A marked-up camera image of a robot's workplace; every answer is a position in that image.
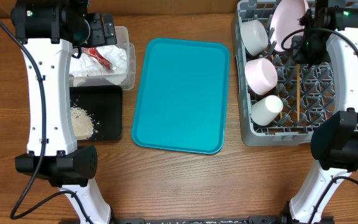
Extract red snack wrapper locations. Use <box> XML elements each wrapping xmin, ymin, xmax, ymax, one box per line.
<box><xmin>84</xmin><ymin>48</ymin><xmax>112</xmax><ymax>70</ymax></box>

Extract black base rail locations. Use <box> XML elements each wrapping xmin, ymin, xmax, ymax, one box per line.
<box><xmin>59</xmin><ymin>207</ymin><xmax>335</xmax><ymax>224</ymax></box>

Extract large pink plate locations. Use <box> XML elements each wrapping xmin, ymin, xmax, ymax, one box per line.
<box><xmin>270</xmin><ymin>0</ymin><xmax>309</xmax><ymax>52</ymax></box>

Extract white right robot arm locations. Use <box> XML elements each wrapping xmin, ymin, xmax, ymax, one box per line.
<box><xmin>281</xmin><ymin>1</ymin><xmax>358</xmax><ymax>223</ymax></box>

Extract small pink bowl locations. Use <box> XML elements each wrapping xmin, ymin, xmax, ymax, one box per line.
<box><xmin>245</xmin><ymin>58</ymin><xmax>278</xmax><ymax>95</ymax></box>

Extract white paper cup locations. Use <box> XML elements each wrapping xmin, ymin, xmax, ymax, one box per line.
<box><xmin>250</xmin><ymin>95</ymin><xmax>283</xmax><ymax>126</ymax></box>

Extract grey dishwasher rack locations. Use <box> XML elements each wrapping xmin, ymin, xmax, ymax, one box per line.
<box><xmin>231</xmin><ymin>0</ymin><xmax>358</xmax><ymax>147</ymax></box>

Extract black plastic tray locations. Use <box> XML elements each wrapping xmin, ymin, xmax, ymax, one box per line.
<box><xmin>70</xmin><ymin>85</ymin><xmax>123</xmax><ymax>141</ymax></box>

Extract wooden chopstick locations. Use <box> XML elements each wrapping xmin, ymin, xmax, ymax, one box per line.
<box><xmin>270</xmin><ymin>55</ymin><xmax>283</xmax><ymax>119</ymax></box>
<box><xmin>296</xmin><ymin>64</ymin><xmax>301</xmax><ymax>122</ymax></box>

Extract grey bowl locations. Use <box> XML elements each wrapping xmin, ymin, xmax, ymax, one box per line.
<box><xmin>240</xmin><ymin>20</ymin><xmax>268</xmax><ymax>56</ymax></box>

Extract pile of rice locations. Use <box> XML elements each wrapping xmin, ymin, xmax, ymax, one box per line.
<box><xmin>70</xmin><ymin>103</ymin><xmax>99</xmax><ymax>141</ymax></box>

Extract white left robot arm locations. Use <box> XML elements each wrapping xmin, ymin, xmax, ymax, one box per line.
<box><xmin>11</xmin><ymin>1</ymin><xmax>116</xmax><ymax>223</ymax></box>

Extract clear plastic bin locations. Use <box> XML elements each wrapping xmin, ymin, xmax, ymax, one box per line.
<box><xmin>69</xmin><ymin>26</ymin><xmax>135</xmax><ymax>90</ymax></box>

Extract teal serving tray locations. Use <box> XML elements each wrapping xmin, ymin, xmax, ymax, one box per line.
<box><xmin>132</xmin><ymin>38</ymin><xmax>230</xmax><ymax>154</ymax></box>

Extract white napkin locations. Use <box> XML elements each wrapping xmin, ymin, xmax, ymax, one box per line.
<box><xmin>69</xmin><ymin>45</ymin><xmax>128</xmax><ymax>85</ymax></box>

